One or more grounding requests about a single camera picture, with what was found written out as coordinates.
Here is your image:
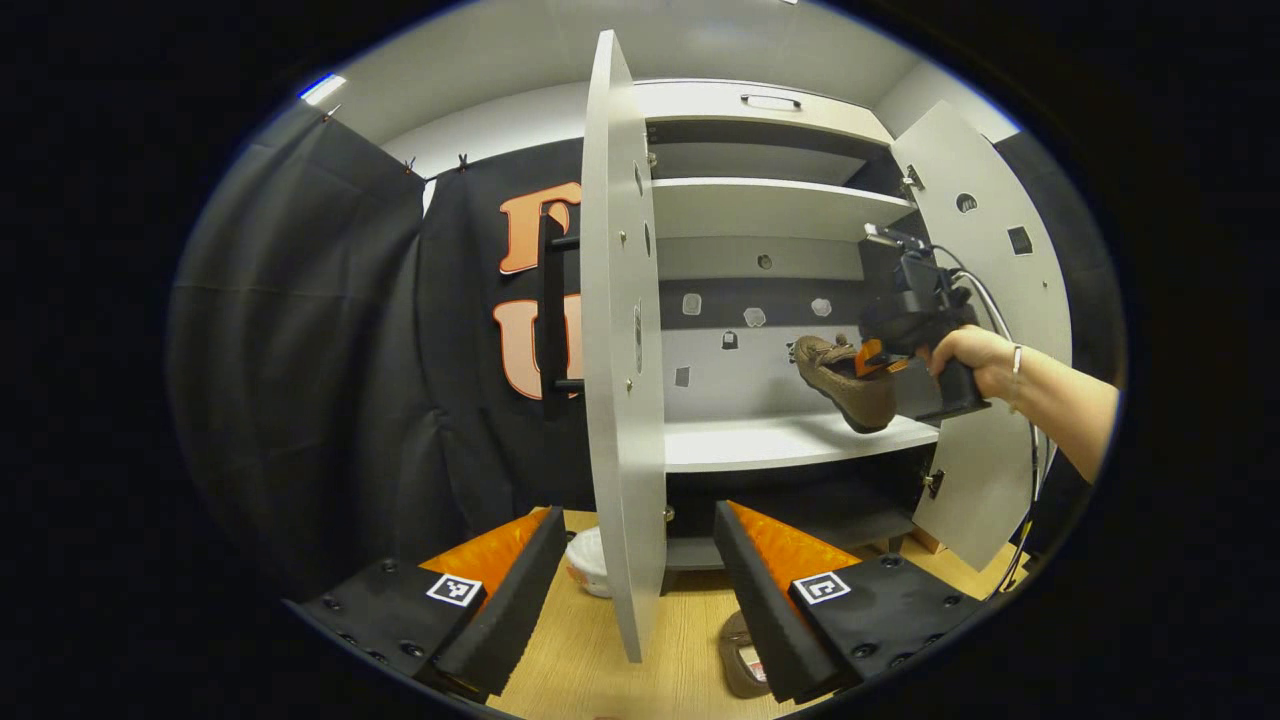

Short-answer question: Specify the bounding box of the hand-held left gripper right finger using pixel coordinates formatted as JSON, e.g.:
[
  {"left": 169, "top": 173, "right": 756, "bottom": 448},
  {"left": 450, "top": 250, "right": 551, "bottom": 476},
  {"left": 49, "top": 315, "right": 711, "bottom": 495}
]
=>
[{"left": 712, "top": 500, "right": 991, "bottom": 706}]

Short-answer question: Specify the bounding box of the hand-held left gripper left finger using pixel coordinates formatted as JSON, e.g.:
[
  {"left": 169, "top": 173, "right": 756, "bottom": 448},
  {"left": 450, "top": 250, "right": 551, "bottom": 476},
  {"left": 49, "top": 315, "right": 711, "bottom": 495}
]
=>
[{"left": 285, "top": 505, "right": 569, "bottom": 706}]

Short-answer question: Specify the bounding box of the brown fuzzy shoe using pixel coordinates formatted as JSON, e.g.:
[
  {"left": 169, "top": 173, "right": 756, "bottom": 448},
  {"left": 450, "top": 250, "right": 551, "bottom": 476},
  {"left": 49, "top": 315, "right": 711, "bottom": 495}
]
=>
[
  {"left": 718, "top": 610, "right": 773, "bottom": 699},
  {"left": 787, "top": 335, "right": 899, "bottom": 435}
]

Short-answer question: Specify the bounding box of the white shoe cabinet door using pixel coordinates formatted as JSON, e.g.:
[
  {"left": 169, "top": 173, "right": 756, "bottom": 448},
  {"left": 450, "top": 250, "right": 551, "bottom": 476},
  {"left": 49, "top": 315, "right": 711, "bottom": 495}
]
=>
[
  {"left": 580, "top": 30, "right": 669, "bottom": 664},
  {"left": 890, "top": 100, "right": 1074, "bottom": 573}
]

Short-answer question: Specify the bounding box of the white shoe cabinet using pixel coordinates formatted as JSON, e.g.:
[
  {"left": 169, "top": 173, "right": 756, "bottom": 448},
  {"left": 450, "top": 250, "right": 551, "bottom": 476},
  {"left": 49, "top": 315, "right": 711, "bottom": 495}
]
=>
[{"left": 635, "top": 78, "right": 946, "bottom": 599}]

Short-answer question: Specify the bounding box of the white cabinet drawer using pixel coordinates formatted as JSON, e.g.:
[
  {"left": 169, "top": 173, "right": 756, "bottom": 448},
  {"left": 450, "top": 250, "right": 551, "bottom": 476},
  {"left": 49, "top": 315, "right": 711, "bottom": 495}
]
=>
[{"left": 635, "top": 80, "right": 894, "bottom": 146}]

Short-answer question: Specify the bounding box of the white lidded bowl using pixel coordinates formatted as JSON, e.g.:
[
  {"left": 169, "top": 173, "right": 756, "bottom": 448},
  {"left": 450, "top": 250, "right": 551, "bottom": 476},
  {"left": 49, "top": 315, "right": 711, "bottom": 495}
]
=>
[{"left": 565, "top": 527, "right": 611, "bottom": 599}]

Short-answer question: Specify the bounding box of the black backdrop cloth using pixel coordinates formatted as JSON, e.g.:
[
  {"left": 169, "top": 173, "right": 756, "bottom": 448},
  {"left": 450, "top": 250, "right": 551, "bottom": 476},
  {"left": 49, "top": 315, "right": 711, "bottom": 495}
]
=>
[{"left": 165, "top": 100, "right": 1126, "bottom": 601}]

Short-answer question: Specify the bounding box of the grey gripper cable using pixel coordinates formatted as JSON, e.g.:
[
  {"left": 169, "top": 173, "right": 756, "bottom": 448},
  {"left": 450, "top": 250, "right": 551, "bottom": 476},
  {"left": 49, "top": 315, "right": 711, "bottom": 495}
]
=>
[{"left": 930, "top": 243, "right": 1056, "bottom": 599}]

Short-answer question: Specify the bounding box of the black door handle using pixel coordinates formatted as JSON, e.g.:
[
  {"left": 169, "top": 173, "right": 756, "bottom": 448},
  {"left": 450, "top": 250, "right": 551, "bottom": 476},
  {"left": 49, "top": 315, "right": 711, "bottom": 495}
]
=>
[{"left": 540, "top": 210, "right": 584, "bottom": 421}]

